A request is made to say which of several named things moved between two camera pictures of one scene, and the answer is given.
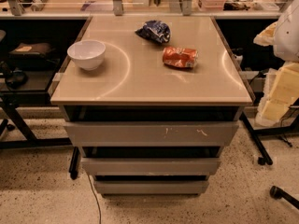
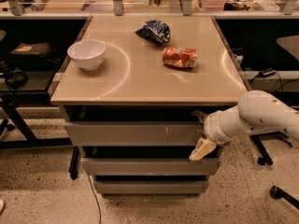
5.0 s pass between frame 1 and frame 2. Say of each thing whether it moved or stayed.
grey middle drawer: stayed
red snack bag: stayed
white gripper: moved
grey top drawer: stayed
